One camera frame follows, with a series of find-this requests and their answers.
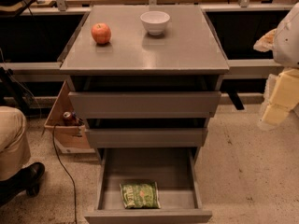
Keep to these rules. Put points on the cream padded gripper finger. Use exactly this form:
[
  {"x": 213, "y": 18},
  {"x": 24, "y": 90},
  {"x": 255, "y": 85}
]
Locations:
[{"x": 281, "y": 96}]

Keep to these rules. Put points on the green jalapeno chip bag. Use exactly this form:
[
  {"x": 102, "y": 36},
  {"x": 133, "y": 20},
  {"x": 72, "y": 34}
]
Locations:
[{"x": 140, "y": 195}]

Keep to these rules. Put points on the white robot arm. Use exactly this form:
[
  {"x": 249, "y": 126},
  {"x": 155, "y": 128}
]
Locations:
[{"x": 283, "y": 41}]

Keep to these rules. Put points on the grey drawer cabinet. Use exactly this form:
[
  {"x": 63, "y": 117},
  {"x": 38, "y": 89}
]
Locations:
[{"x": 185, "y": 57}]

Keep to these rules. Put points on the grey open bottom drawer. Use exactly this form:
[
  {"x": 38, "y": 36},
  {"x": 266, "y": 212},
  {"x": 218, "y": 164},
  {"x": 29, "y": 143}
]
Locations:
[{"x": 173, "y": 171}]

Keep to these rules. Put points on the grey middle drawer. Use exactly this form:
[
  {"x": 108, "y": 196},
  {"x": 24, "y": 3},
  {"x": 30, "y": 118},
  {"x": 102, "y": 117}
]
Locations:
[{"x": 119, "y": 138}]

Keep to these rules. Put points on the grey top drawer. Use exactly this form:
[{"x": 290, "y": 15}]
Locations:
[{"x": 144, "y": 105}]

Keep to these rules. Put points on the white ceramic bowl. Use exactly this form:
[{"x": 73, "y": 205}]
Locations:
[{"x": 155, "y": 22}]

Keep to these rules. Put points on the red apple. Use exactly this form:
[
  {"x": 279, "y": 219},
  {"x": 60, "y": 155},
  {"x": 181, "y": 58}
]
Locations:
[{"x": 101, "y": 33}]

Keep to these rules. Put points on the red soda can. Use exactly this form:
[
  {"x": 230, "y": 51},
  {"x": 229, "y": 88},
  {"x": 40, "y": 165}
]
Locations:
[{"x": 69, "y": 119}]

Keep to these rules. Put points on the black leather shoe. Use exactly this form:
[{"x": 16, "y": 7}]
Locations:
[{"x": 27, "y": 179}]

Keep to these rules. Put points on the person's beige trouser leg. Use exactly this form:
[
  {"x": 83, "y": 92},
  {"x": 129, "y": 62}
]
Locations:
[{"x": 14, "y": 146}]

